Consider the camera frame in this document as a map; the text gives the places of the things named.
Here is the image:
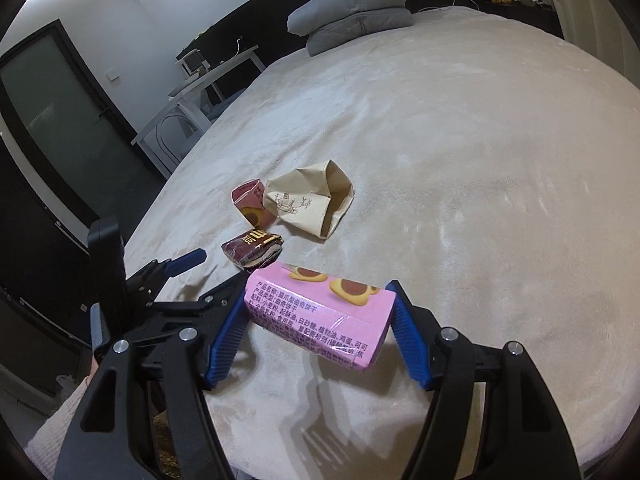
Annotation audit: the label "pink biscuit box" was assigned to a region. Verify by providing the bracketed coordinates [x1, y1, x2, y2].
[244, 262, 396, 372]

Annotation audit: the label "left forearm white sleeve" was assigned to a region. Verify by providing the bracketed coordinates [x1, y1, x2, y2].
[24, 377, 90, 479]

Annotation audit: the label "dark maroon foil snack packet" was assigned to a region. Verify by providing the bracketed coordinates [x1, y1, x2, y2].
[221, 229, 283, 272]

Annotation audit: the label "upright pink biscuit carton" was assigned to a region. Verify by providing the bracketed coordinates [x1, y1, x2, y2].
[231, 179, 276, 230]

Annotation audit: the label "brown fleece garment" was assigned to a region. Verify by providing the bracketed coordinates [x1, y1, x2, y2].
[153, 411, 182, 479]

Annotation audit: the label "white metal chair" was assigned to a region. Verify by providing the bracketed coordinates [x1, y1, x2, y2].
[154, 110, 201, 165]

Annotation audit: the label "brown paper bag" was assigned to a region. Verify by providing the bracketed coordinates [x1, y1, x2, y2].
[262, 160, 355, 240]

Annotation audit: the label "dark glass door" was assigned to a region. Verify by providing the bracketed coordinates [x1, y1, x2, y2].
[1, 20, 166, 237]

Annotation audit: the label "white desk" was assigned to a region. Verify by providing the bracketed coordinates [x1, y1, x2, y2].
[131, 46, 266, 179]

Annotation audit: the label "beige plush bed blanket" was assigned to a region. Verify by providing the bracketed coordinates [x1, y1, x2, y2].
[126, 8, 639, 466]

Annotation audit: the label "small white appliance on desk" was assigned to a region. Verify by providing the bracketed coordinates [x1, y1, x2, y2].
[177, 49, 210, 77]

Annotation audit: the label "lower grey pillow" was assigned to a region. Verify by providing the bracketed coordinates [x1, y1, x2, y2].
[306, 8, 412, 56]

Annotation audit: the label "grey pillow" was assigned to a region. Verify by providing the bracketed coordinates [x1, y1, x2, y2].
[306, 8, 412, 56]
[286, 0, 407, 37]

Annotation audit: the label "upper grey pillow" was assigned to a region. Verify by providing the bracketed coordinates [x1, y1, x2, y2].
[286, 0, 407, 37]

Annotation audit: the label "cream curtain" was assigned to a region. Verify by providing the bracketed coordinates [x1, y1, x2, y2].
[544, 0, 639, 87]

